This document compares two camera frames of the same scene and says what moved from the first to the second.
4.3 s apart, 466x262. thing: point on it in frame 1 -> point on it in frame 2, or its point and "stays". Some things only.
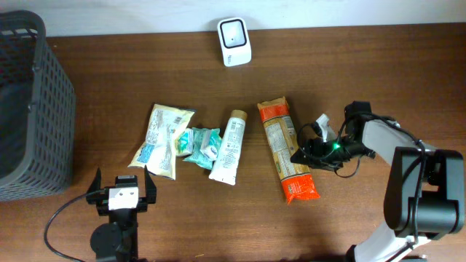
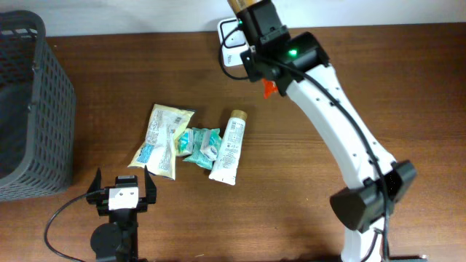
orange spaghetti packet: x=296 y=181 -> x=269 y=87
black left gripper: x=151 y=192 stays
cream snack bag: x=158 y=153 stays
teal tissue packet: x=205 y=143 stays
